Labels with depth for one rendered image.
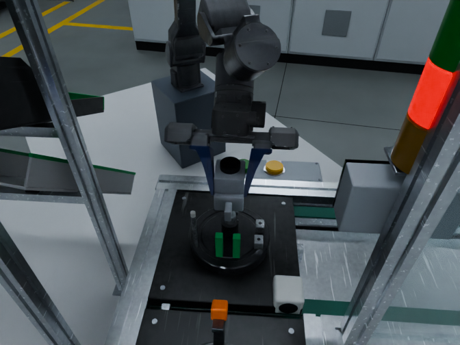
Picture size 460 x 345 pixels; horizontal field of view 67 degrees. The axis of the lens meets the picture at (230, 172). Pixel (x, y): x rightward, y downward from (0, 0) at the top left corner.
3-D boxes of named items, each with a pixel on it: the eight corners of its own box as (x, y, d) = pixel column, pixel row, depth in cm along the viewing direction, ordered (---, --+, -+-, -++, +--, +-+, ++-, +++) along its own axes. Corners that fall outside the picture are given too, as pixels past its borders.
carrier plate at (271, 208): (176, 198, 74) (176, 190, 72) (291, 203, 72) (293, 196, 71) (148, 304, 56) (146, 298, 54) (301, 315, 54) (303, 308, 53)
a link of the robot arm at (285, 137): (174, 91, 55) (165, 81, 48) (295, 96, 54) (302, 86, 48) (172, 144, 55) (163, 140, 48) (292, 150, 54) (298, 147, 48)
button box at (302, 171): (228, 176, 86) (228, 157, 82) (315, 181, 85) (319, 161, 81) (226, 196, 81) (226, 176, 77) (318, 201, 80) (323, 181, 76)
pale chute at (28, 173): (72, 183, 72) (77, 161, 72) (131, 194, 69) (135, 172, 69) (-65, 172, 44) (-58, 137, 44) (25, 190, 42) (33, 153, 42)
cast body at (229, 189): (218, 181, 58) (217, 148, 53) (244, 183, 58) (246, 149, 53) (212, 220, 51) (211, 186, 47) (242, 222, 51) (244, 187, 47)
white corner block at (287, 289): (271, 287, 58) (273, 273, 55) (299, 289, 58) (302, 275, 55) (272, 314, 55) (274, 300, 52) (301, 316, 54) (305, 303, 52)
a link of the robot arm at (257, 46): (196, 18, 51) (213, -25, 40) (247, 12, 53) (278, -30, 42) (211, 95, 52) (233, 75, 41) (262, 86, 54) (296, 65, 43)
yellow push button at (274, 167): (265, 165, 81) (265, 159, 80) (282, 166, 81) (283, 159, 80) (265, 177, 78) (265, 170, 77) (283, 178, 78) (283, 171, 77)
